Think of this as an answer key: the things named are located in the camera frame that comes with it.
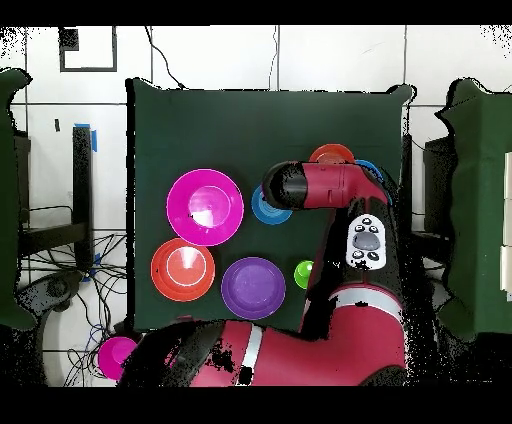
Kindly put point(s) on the large orange bowl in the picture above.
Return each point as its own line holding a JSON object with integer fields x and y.
{"x": 160, "y": 280}

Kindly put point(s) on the dark green tablecloth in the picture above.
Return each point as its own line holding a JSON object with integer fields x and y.
{"x": 260, "y": 132}

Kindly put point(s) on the green cloth side table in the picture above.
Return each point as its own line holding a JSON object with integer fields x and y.
{"x": 480, "y": 200}
{"x": 8, "y": 200}

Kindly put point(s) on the small orange ridged bowl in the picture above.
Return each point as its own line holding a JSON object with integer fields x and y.
{"x": 332, "y": 154}

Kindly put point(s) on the black floor stand base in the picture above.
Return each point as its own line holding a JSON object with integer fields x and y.
{"x": 56, "y": 288}

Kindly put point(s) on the small magenta bowl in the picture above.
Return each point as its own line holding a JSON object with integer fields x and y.
{"x": 114, "y": 356}

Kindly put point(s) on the green cup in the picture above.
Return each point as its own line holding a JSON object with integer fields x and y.
{"x": 302, "y": 274}

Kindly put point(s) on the black square floor frame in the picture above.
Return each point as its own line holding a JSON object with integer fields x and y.
{"x": 88, "y": 69}

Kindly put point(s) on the large blue bowl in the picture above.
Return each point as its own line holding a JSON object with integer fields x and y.
{"x": 372, "y": 167}

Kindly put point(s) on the white panel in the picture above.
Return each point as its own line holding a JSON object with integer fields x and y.
{"x": 508, "y": 224}

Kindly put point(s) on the purple bowl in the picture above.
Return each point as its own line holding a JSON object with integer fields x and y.
{"x": 253, "y": 288}

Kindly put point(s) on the blue tape strip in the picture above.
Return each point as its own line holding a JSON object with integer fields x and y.
{"x": 94, "y": 140}

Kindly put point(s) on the large pink bowl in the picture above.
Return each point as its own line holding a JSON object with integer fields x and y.
{"x": 208, "y": 188}

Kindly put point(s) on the small light blue ridged bowl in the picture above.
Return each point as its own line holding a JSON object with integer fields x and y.
{"x": 276, "y": 216}

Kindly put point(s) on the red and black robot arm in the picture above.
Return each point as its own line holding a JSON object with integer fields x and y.
{"x": 328, "y": 184}

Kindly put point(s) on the black metal stand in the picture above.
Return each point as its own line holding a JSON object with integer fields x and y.
{"x": 82, "y": 180}
{"x": 440, "y": 180}

